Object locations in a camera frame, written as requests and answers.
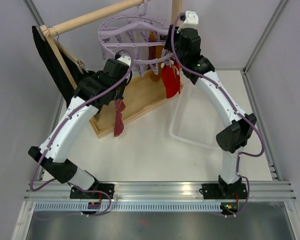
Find wooden clothes rack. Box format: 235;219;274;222
32;0;183;137

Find white plastic basket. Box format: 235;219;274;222
169;84;224;151

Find purple round clip hanger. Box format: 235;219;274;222
97;0;172;76

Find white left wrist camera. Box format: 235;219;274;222
118;54;132;67

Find white slotted cable duct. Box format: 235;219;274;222
34;201;222;212

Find maroon purple striped sock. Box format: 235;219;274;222
148;46;157;60

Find red sock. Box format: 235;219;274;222
173;62;182;94
161;64;179;99

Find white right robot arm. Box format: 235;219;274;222
164;25;257;199

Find wooden clip hanger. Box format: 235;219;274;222
39;25;89;74

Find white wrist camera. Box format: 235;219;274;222
118;54;132;67
177;11;199;33

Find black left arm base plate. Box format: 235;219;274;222
69;182;115;200

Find mustard yellow sock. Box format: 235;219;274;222
149;44;166;83

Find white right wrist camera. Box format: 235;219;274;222
177;11;199;33

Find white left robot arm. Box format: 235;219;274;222
28;54;133;199

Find black garment on hanger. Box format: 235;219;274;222
32;26;95;107

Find mustard sock brown cuff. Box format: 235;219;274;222
148;31;166;42

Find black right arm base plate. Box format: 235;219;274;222
201;183;248;200

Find aluminium mounting rail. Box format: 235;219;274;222
23;181;297;202

